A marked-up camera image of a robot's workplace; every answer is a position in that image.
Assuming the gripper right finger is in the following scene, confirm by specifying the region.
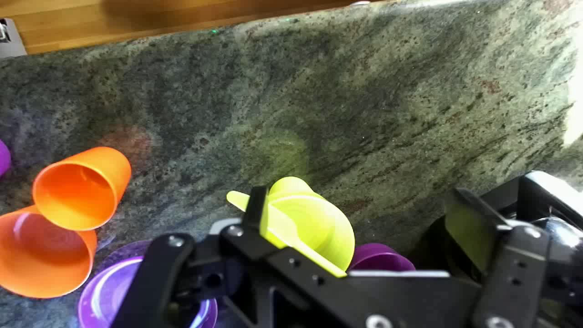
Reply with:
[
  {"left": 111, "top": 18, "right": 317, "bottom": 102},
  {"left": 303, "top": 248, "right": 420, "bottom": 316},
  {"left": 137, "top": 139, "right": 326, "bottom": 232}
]
[{"left": 444, "top": 187, "right": 583, "bottom": 328}]

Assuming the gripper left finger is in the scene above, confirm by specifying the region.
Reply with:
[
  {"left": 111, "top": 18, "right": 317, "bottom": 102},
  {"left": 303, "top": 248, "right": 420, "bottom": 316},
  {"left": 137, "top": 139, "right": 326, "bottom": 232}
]
[{"left": 111, "top": 185, "right": 394, "bottom": 328}]

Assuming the orange plastic bowl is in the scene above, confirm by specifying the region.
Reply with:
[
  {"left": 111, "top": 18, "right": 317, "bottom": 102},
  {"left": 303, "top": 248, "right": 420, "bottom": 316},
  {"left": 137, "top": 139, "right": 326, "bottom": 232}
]
[{"left": 0, "top": 205, "right": 97, "bottom": 299}]

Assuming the orange plastic cup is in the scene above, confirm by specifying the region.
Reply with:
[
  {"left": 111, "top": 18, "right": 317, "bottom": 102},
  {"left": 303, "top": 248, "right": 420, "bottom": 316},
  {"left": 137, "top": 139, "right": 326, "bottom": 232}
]
[{"left": 32, "top": 146, "right": 132, "bottom": 231}]

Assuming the purple plastic cup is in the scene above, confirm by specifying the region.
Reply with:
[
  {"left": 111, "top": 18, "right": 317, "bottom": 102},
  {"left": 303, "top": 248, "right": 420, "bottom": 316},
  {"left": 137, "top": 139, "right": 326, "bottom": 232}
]
[{"left": 348, "top": 242, "right": 416, "bottom": 273}]

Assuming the lime green plastic knife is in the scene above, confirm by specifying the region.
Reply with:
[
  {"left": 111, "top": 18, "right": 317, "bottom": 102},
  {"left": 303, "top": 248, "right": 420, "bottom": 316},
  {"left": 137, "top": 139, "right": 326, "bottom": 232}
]
[{"left": 226, "top": 190, "right": 348, "bottom": 278}]

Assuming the lime green plastic bowl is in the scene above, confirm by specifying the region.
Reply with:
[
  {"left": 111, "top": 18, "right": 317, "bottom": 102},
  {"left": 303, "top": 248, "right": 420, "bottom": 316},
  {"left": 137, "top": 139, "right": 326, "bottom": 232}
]
[{"left": 268, "top": 176, "right": 355, "bottom": 272}]

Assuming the purple plastic plate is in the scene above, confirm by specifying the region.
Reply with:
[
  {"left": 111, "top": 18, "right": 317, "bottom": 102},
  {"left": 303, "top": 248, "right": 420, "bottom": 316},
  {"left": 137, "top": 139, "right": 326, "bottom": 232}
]
[{"left": 77, "top": 241, "right": 219, "bottom": 328}]

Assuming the black shiny appliance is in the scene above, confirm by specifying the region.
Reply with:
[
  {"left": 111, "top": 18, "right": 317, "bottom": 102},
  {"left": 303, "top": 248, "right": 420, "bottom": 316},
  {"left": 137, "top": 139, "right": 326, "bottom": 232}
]
[{"left": 412, "top": 170, "right": 583, "bottom": 274}]

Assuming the purple plastic dish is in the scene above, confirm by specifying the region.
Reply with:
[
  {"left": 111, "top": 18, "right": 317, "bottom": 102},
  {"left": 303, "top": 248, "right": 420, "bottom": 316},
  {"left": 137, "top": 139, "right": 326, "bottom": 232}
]
[{"left": 0, "top": 138, "right": 11, "bottom": 178}]

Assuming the grey metal object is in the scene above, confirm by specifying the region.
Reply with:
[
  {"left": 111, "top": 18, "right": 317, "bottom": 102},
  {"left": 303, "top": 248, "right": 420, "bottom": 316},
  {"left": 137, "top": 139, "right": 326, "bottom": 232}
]
[{"left": 0, "top": 18, "right": 28, "bottom": 59}]

